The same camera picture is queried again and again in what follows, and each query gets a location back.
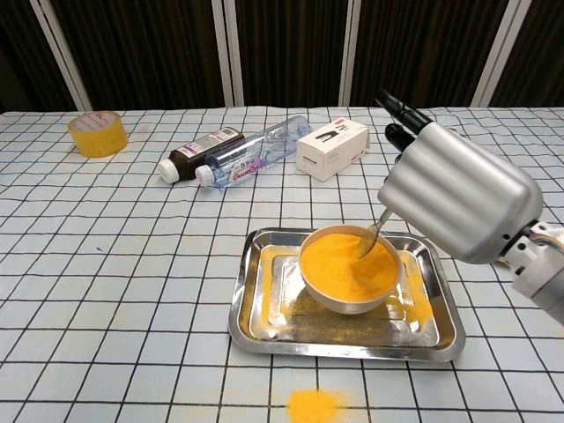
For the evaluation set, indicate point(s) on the beige bowl of yellow powder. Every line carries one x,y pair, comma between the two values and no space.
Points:
335,273

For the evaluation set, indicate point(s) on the large stainless steel tray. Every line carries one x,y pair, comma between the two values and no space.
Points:
343,351

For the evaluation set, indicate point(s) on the dark folding screen white frames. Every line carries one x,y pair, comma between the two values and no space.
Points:
145,53

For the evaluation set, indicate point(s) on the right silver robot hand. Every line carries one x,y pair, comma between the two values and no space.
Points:
462,198

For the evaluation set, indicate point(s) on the white cardboard product box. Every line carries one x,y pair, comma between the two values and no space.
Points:
326,155

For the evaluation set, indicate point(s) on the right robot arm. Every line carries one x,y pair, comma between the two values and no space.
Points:
542,277

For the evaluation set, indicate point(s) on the silver spoon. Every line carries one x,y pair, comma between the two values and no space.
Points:
368,242

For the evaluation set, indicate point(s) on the spilled yellow powder pile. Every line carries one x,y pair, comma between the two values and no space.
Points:
313,407

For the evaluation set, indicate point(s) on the clear plastic water bottle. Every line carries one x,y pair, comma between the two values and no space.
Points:
249,158

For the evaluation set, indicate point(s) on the brown medicine bottle white cap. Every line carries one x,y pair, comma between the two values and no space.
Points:
194,155

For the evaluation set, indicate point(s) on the white black checked tablecloth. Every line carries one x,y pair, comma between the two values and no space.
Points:
110,264

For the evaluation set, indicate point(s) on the small stainless steel tray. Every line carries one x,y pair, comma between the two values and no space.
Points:
273,286

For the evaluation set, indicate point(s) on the yellow packing tape roll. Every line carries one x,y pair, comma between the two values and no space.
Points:
99,142

